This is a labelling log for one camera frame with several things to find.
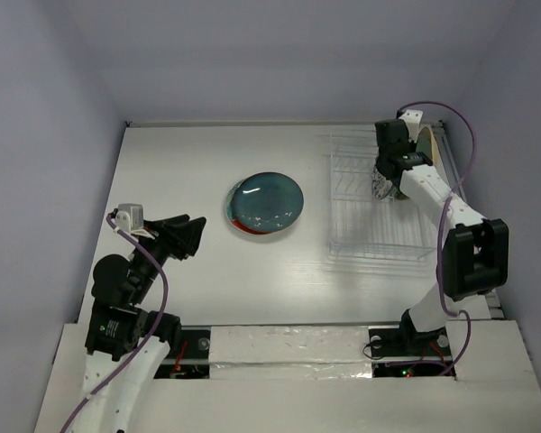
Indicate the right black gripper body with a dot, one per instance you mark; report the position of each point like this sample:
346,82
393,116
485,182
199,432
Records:
385,167

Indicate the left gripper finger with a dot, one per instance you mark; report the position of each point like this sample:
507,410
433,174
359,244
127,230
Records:
189,240
172,226

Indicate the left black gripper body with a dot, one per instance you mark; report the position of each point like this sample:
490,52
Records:
159,247

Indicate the yellow plate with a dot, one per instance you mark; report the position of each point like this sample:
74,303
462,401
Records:
437,157

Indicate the white plate with red rim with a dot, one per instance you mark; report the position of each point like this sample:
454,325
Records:
229,212

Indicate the teal plate with brown rim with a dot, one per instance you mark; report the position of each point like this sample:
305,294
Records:
268,201

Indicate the green plate with flower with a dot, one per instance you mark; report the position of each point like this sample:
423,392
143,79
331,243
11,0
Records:
424,143

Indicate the blue floral patterned plate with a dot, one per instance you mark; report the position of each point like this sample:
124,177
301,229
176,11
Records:
381,188

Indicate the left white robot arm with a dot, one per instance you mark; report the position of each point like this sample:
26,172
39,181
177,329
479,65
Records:
130,332

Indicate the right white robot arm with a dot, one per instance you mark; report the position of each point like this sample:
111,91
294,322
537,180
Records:
472,253

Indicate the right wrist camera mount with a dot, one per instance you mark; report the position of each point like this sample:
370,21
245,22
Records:
412,119

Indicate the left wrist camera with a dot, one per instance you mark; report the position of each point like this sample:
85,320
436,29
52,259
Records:
129,218

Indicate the white wire dish rack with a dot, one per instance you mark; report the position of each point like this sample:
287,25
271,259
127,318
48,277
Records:
363,225

